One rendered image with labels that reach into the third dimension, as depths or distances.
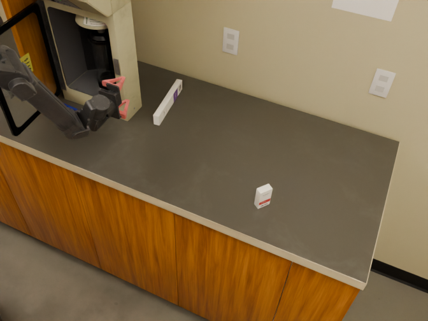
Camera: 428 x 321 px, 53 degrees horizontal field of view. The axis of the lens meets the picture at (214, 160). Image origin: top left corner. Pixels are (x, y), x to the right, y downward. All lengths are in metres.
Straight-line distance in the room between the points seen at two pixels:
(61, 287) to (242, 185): 1.28
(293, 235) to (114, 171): 0.68
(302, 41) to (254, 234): 0.78
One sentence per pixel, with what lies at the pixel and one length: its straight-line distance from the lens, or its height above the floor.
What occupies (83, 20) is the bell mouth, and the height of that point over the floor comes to 1.34.
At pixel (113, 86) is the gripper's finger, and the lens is 1.44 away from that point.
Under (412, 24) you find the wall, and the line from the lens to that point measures 1.68.
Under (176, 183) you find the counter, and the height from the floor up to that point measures 0.94.
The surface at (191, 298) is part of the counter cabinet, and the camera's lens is 2.09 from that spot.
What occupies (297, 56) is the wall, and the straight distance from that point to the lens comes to 1.81.
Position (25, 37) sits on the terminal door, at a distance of 1.70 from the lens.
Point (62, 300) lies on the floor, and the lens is 2.45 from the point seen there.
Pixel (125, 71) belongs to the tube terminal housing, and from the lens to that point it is 1.69.
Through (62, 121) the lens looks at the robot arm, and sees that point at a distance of 1.30.
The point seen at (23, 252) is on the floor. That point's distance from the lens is 2.66.
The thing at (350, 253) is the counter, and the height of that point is 0.94.
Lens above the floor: 2.12
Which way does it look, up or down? 46 degrees down
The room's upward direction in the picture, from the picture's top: 3 degrees clockwise
